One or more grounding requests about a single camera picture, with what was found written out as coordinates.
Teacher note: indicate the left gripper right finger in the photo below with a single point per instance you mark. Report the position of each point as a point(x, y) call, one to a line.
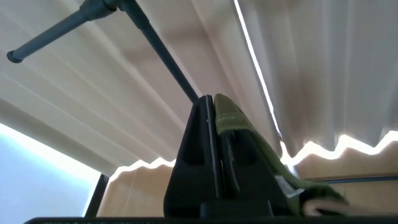
point(252, 180)

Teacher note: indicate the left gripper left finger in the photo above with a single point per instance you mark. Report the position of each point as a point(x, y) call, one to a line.
point(196, 177)

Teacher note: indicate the green long-sleeved shirt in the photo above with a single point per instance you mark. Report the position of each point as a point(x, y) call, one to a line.
point(230, 115)

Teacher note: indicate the black clothes rack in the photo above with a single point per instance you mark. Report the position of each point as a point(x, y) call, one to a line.
point(161, 49)

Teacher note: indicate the window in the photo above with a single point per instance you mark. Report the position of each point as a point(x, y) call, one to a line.
point(37, 186)

